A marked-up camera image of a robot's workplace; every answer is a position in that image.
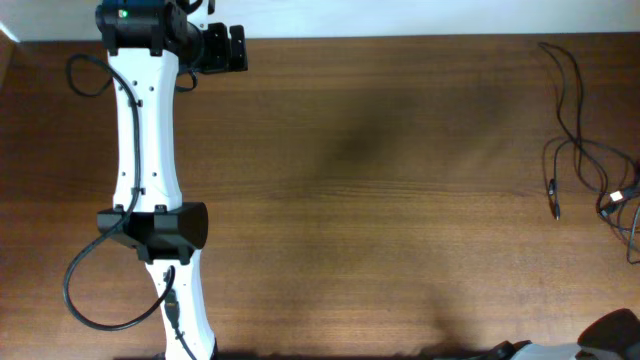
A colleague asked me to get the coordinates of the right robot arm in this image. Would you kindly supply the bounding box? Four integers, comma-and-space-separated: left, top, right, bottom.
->
476, 308, 639, 360

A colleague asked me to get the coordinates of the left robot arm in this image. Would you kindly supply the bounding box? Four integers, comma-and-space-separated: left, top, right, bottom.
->
96, 0, 248, 359

